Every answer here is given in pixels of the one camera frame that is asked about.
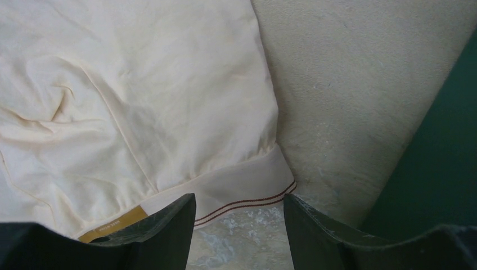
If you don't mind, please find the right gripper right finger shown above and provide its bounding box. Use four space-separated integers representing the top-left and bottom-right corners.
283 194 476 269

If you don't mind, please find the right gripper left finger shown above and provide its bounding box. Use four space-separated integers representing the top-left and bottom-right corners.
1 193 196 269

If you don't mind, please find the green compartment tray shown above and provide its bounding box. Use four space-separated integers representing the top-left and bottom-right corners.
360 34 476 240

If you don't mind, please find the beige underwear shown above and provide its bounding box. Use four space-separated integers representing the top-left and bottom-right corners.
1 1 296 242

